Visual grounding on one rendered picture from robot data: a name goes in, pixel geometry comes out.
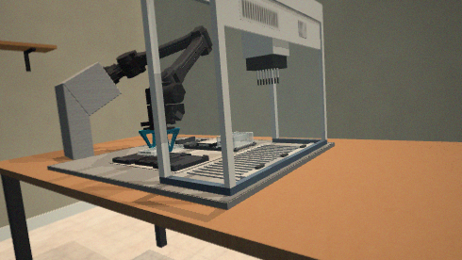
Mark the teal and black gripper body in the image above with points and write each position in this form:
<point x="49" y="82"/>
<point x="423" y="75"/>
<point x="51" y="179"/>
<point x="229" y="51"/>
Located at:
<point x="150" y="117"/>

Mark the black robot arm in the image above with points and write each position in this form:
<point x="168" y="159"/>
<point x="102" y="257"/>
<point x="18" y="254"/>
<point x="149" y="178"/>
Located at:
<point x="127" y="66"/>

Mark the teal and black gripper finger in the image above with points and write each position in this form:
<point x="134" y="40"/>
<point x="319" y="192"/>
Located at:
<point x="143" y="134"/>

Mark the white well plate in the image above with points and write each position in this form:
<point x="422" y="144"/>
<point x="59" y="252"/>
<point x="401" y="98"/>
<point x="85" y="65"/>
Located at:
<point x="148" y="152"/>

